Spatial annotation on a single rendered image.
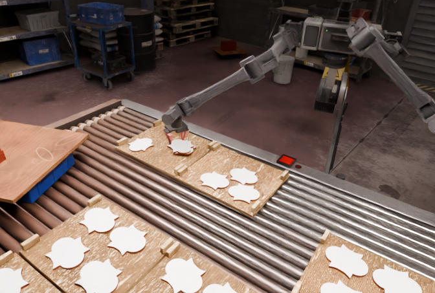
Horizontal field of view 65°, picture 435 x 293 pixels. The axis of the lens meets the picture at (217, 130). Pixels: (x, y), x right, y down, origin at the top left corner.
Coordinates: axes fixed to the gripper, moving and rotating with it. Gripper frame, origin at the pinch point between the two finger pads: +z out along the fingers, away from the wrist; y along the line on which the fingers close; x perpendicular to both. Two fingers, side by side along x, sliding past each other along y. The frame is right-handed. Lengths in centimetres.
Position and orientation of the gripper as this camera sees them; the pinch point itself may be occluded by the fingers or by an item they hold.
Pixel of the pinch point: (176, 140)
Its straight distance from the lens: 178.1
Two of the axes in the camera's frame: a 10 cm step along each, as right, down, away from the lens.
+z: -0.5, 8.7, 4.9
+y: 8.4, -2.3, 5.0
